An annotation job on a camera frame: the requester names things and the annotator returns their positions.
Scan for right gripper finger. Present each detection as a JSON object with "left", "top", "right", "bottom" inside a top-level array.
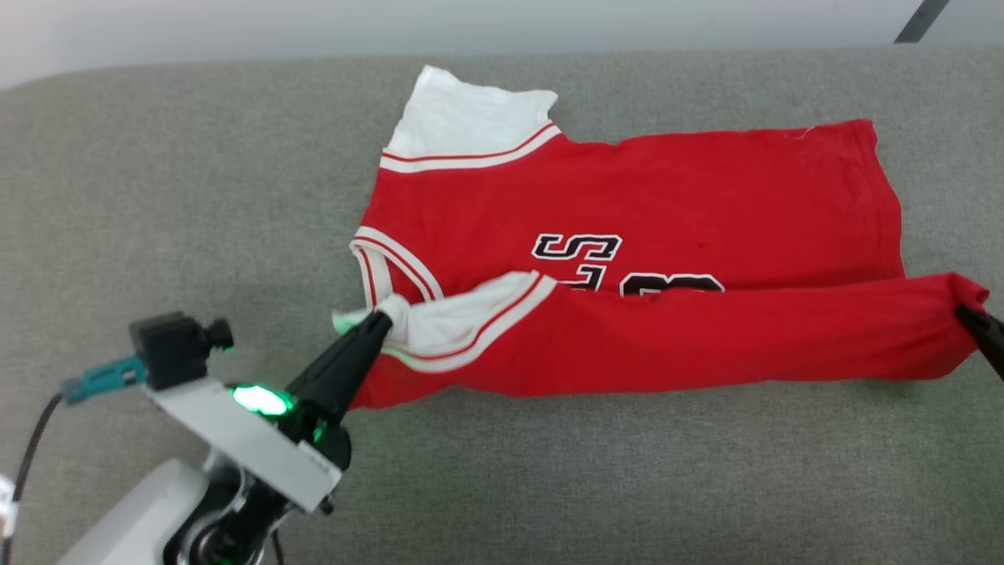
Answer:
[{"left": 955, "top": 304, "right": 1004, "bottom": 382}]

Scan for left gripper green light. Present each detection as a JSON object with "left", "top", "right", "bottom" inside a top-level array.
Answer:
[{"left": 226, "top": 311, "right": 393, "bottom": 473}]

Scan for red basketball jersey white sleeves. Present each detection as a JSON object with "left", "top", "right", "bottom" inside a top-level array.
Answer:
[{"left": 333, "top": 65, "right": 991, "bottom": 411}]

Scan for white partition panel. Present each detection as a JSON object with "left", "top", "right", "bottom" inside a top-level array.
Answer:
[{"left": 929, "top": 0, "right": 1004, "bottom": 46}]

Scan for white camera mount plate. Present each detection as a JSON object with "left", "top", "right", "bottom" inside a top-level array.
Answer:
[{"left": 144, "top": 377, "right": 344, "bottom": 516}]

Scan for black cable teal connector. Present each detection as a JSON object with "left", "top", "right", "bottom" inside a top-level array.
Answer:
[{"left": 0, "top": 355, "right": 148, "bottom": 565}]

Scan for grey metal bracket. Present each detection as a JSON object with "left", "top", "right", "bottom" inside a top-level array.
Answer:
[{"left": 894, "top": 0, "right": 951, "bottom": 45}]

